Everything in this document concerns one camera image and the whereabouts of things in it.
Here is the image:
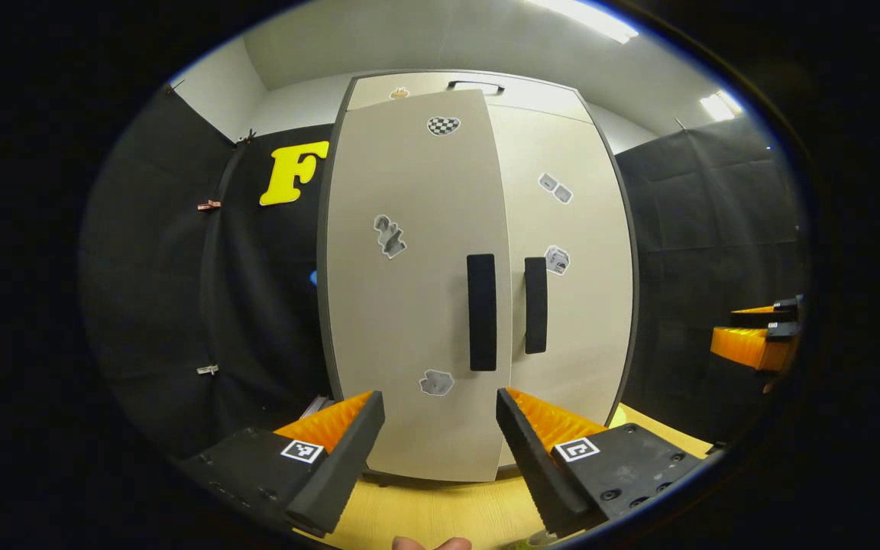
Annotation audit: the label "long ceiling light panel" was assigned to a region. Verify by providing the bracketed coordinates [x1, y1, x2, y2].
[524, 0, 639, 44]

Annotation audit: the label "black backdrop cloth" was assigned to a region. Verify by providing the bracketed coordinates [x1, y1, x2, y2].
[79, 84, 807, 459]

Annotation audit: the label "green label plastic bottle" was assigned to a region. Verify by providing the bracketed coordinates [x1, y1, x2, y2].
[513, 529, 563, 550]

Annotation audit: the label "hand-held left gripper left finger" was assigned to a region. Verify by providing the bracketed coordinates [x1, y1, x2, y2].
[176, 390, 386, 537]

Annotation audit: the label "grey cabinet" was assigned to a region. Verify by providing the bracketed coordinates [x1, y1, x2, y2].
[316, 70, 639, 486]

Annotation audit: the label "small ceiling light panel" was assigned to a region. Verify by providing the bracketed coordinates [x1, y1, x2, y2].
[700, 90, 744, 121]

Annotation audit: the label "grey cabinet door box stickers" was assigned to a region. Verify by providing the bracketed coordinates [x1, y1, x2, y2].
[486, 103, 636, 468]

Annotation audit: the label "black door handle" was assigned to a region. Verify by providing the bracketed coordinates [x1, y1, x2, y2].
[466, 254, 498, 372]
[524, 257, 548, 355]

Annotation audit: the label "grey cabinet door checkered sticker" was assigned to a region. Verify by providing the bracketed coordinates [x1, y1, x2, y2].
[318, 89, 513, 484]

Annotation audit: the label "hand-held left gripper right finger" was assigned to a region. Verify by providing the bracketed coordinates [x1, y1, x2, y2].
[496, 387, 708, 539]

